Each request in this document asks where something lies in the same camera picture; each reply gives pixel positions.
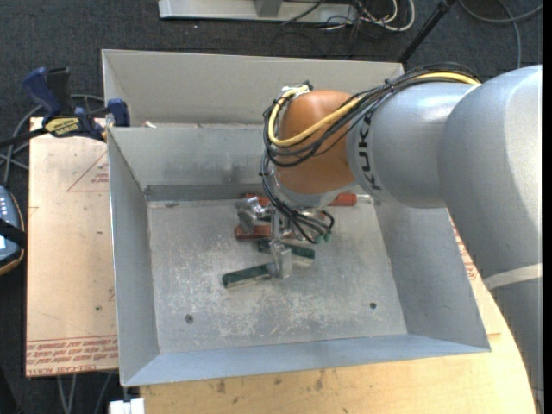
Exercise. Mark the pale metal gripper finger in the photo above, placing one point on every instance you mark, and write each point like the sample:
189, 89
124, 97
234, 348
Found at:
287, 264
276, 258

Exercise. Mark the grey metal bin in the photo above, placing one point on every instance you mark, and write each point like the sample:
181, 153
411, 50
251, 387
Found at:
276, 317

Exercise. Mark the brown cardboard board, red print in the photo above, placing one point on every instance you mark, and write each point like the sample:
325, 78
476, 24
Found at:
69, 248

